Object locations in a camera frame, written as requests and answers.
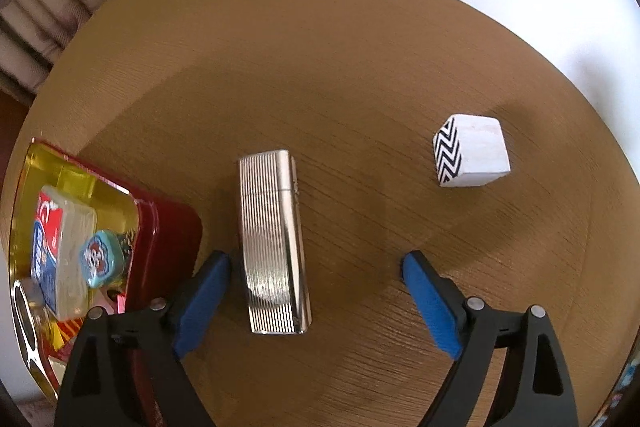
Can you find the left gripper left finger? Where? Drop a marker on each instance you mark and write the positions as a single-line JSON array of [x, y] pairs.
[[121, 363]]

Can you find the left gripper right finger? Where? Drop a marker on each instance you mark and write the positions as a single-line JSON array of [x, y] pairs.
[[534, 388]]

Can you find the metal clamp with red tape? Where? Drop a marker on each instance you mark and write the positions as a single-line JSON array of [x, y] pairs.
[[31, 326]]

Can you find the silver ribbed metal case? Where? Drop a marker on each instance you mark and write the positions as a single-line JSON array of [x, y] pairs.
[[272, 245]]

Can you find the white chevron cube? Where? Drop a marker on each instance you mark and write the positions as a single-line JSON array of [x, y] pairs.
[[470, 151]]

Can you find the magenta block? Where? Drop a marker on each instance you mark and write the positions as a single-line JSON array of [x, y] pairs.
[[118, 300]]

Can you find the yellow block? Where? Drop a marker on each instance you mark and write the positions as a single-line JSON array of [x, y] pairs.
[[62, 332]]

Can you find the red gold tin box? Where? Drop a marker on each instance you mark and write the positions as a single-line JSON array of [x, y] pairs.
[[160, 237]]

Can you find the beige patterned curtain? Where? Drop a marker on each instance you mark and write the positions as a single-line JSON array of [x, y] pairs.
[[34, 34]]

